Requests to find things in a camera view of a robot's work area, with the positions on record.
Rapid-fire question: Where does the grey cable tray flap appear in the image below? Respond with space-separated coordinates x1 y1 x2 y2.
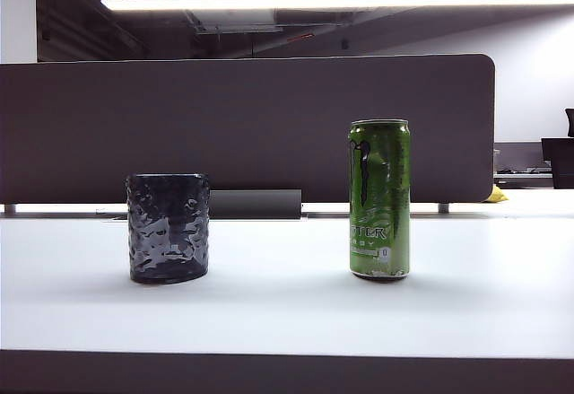
209 188 303 221

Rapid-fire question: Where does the black background cabinet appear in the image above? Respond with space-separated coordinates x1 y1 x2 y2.
540 137 574 189

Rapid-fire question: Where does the green energy drink can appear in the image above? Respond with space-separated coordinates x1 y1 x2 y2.
348 118 412 284

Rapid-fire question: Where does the dark textured glass cup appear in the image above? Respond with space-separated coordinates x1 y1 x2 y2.
125 172 212 285

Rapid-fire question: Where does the long ceiling light strip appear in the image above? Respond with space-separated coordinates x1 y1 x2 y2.
100 0 574 12

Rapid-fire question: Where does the grey desk divider panel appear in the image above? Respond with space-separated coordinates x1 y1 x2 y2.
0 53 496 206

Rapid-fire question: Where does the grey background desk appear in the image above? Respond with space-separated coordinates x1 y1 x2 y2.
492 141 555 188

